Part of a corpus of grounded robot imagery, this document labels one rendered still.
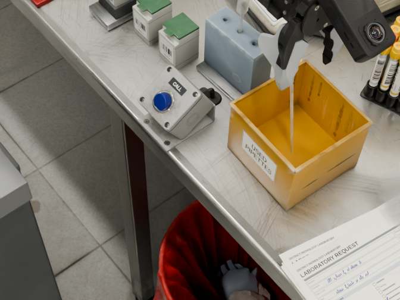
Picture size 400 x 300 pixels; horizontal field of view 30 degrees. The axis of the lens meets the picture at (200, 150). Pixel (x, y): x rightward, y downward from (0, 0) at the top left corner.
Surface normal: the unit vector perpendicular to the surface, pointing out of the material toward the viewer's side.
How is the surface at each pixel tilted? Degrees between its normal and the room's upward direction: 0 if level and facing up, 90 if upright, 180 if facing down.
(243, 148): 90
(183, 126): 90
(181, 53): 90
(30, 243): 90
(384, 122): 0
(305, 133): 0
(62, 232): 0
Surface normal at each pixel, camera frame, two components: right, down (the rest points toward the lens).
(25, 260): 0.63, 0.65
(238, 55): -0.75, 0.53
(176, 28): 0.02, -0.57
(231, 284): -0.03, -0.26
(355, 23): 0.34, -0.16
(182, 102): -0.37, -0.24
